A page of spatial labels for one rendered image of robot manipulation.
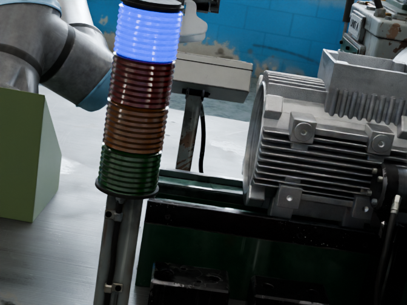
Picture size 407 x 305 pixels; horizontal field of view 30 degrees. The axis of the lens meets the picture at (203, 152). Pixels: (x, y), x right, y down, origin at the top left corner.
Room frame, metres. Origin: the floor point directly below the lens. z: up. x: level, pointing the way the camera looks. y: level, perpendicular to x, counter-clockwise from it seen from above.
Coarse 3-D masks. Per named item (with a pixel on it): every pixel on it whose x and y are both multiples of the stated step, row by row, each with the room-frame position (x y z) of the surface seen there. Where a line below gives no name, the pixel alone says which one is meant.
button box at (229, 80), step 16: (176, 64) 1.20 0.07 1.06; (192, 64) 1.20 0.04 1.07; (208, 64) 1.21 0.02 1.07; (224, 64) 1.21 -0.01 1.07; (240, 64) 1.21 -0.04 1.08; (176, 80) 1.19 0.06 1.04; (192, 80) 1.19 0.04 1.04; (208, 80) 1.19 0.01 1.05; (224, 80) 1.20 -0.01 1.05; (240, 80) 1.20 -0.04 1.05; (208, 96) 1.24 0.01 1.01; (224, 96) 1.23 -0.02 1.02; (240, 96) 1.22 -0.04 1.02
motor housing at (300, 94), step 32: (256, 96) 1.08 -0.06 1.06; (288, 96) 0.98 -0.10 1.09; (320, 96) 0.98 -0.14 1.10; (256, 128) 1.09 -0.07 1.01; (320, 128) 0.94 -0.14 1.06; (352, 128) 0.96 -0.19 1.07; (256, 160) 0.94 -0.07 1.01; (288, 160) 0.93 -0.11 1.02; (320, 160) 0.93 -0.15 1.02; (352, 160) 0.95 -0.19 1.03; (384, 160) 0.94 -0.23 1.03; (320, 192) 0.94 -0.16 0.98; (352, 192) 0.93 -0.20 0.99
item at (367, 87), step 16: (320, 64) 1.06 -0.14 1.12; (336, 64) 0.97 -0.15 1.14; (352, 64) 1.07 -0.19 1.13; (368, 64) 1.07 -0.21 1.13; (384, 64) 1.07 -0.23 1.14; (400, 64) 1.06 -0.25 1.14; (336, 80) 0.97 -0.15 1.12; (352, 80) 0.97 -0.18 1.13; (368, 80) 0.98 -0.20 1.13; (384, 80) 0.98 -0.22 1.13; (400, 80) 0.98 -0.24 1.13; (336, 96) 0.97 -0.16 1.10; (352, 96) 0.97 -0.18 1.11; (368, 96) 0.98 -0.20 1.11; (384, 96) 0.98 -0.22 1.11; (400, 96) 0.98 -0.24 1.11; (336, 112) 0.97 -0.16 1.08; (352, 112) 0.97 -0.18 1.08; (368, 112) 0.97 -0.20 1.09; (384, 112) 0.98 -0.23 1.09; (400, 112) 0.97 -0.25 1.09
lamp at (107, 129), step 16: (112, 112) 0.69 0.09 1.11; (128, 112) 0.68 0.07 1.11; (144, 112) 0.68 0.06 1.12; (160, 112) 0.69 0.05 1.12; (112, 128) 0.69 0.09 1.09; (128, 128) 0.68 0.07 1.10; (144, 128) 0.68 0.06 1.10; (160, 128) 0.70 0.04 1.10; (112, 144) 0.69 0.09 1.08; (128, 144) 0.68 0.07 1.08; (144, 144) 0.68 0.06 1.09; (160, 144) 0.70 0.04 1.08
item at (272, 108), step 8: (256, 88) 1.09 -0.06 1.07; (272, 96) 0.96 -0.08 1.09; (280, 96) 0.96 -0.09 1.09; (264, 104) 0.96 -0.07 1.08; (272, 104) 0.95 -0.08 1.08; (280, 104) 0.95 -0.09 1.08; (264, 112) 0.95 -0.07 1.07; (272, 112) 0.94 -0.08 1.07; (280, 112) 0.94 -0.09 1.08; (400, 120) 0.97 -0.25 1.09; (400, 128) 0.96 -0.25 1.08; (400, 136) 0.96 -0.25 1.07; (248, 192) 0.95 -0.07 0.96; (256, 192) 0.95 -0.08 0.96; (264, 192) 0.95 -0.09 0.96; (248, 200) 0.95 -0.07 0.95; (256, 200) 0.94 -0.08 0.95; (264, 200) 0.94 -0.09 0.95
